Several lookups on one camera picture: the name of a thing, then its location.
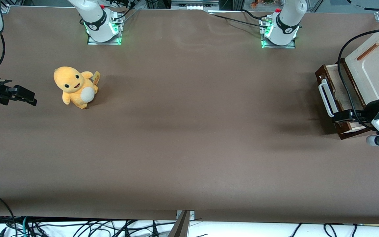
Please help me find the white bar drawer handle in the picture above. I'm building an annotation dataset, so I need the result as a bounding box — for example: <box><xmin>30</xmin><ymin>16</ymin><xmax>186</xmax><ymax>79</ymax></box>
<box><xmin>318</xmin><ymin>78</ymin><xmax>336</xmax><ymax>118</ymax></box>

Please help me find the large table cover mat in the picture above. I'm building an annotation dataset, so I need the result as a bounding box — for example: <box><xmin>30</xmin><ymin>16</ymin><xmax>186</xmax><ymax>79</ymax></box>
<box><xmin>0</xmin><ymin>6</ymin><xmax>379</xmax><ymax>225</ymax></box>

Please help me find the dark wooden drawer with handle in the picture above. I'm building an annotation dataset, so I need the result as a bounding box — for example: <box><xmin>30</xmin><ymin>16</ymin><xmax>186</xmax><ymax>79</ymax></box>
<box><xmin>315</xmin><ymin>64</ymin><xmax>369</xmax><ymax>132</ymax></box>

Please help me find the aluminium profile with bracket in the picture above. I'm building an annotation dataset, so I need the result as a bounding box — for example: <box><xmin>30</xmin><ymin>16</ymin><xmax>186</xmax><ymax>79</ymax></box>
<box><xmin>168</xmin><ymin>210</ymin><xmax>195</xmax><ymax>237</ymax></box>

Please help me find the cream plastic box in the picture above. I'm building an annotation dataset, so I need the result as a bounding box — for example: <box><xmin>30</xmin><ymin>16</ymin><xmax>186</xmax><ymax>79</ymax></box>
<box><xmin>343</xmin><ymin>15</ymin><xmax>379</xmax><ymax>111</ymax></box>

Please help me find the grey electronics unit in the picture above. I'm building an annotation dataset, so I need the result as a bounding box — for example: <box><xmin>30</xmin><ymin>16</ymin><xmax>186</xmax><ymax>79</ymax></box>
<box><xmin>171</xmin><ymin>0</ymin><xmax>220</xmax><ymax>10</ymax></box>

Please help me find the long black cable on mat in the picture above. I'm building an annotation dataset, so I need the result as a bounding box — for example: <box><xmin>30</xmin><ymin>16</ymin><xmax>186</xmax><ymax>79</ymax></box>
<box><xmin>208</xmin><ymin>12</ymin><xmax>270</xmax><ymax>27</ymax></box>

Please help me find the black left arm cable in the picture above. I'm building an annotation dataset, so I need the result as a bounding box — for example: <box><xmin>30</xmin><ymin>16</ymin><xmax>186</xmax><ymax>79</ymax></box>
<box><xmin>337</xmin><ymin>27</ymin><xmax>379</xmax><ymax>130</ymax></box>

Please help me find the dark brown wooden drawer cabinet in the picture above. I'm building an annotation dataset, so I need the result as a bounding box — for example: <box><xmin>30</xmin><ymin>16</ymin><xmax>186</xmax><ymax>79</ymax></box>
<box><xmin>334</xmin><ymin>58</ymin><xmax>379</xmax><ymax>141</ymax></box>

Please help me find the orange plush toy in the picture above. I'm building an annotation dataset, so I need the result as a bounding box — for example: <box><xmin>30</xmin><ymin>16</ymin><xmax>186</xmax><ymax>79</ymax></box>
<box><xmin>53</xmin><ymin>66</ymin><xmax>100</xmax><ymax>110</ymax></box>

